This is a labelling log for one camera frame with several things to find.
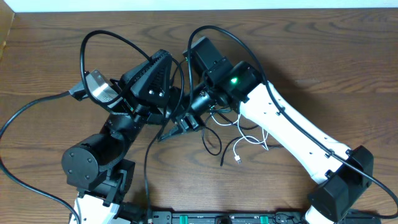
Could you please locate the black usb cable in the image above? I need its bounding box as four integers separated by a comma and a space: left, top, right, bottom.
143, 57, 284, 224

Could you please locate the white usb cable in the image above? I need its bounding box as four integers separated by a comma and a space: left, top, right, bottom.
210, 111, 270, 165

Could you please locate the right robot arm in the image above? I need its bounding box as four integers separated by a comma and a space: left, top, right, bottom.
161, 37, 374, 223

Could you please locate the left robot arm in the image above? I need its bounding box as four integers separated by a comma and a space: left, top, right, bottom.
62, 50, 174, 223

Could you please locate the black right camera cable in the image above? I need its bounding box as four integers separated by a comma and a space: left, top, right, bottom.
185, 25, 398, 220

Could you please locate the black camera cable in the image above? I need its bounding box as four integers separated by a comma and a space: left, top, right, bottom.
185, 25, 398, 220
0, 29, 153, 224

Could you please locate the black left camera cable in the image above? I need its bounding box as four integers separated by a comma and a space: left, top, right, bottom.
0, 29, 153, 224

